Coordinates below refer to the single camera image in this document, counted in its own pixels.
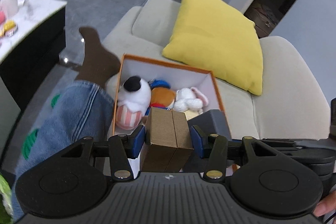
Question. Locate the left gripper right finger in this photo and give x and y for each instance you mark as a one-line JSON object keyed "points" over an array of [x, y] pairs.
{"points": [[212, 147]]}

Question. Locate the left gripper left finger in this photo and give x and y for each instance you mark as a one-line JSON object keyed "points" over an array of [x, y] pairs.
{"points": [[121, 149]]}

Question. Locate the dark grey small box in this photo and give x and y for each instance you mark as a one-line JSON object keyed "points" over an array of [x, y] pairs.
{"points": [[211, 122]]}

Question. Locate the brown cardboard small box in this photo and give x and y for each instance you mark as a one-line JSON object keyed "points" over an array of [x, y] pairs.
{"points": [[168, 144]]}

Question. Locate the white pink crochet bunny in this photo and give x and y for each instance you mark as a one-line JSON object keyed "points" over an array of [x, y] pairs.
{"points": [[190, 99]]}

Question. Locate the orange cardboard box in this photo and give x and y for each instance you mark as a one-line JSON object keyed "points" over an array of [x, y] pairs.
{"points": [[178, 76]]}

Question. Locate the person right hand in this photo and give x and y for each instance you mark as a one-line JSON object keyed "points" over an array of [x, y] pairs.
{"points": [[326, 205]]}

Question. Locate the white black plush dog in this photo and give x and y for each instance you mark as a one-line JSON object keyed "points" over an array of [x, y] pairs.
{"points": [[134, 98]]}

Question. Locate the blue jeans leg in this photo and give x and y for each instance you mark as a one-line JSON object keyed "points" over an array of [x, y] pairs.
{"points": [[83, 109]]}

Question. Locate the brown sailor bear plush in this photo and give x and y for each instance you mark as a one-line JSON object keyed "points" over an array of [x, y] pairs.
{"points": [[162, 95]]}

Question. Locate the beige sofa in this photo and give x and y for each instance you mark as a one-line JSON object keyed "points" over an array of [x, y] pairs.
{"points": [[292, 104]]}

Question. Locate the brown sock foot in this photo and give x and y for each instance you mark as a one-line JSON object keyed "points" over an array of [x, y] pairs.
{"points": [[99, 65]]}

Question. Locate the yellow cushion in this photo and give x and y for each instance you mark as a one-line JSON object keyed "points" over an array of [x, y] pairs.
{"points": [[212, 35]]}

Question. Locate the marble top coffee table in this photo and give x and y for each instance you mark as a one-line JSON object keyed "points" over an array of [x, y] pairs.
{"points": [[28, 56]]}

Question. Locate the yellow toy on plate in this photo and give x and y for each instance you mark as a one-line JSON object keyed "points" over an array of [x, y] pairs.
{"points": [[9, 28]]}

